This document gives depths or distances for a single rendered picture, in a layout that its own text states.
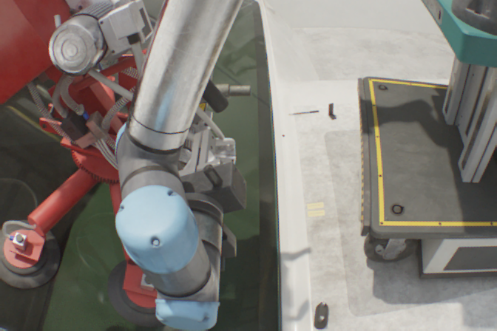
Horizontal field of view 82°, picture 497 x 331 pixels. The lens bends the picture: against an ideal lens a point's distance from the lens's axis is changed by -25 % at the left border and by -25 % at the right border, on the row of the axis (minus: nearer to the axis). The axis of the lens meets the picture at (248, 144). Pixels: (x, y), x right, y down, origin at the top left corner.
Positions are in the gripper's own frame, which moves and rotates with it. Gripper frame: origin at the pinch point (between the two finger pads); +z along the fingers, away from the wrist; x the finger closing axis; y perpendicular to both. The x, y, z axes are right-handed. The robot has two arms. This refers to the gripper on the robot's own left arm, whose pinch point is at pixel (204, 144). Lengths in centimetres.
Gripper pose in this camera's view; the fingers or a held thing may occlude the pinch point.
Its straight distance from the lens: 61.1
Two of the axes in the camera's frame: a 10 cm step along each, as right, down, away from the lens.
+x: -9.2, 2.8, 2.7
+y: -3.9, -6.8, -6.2
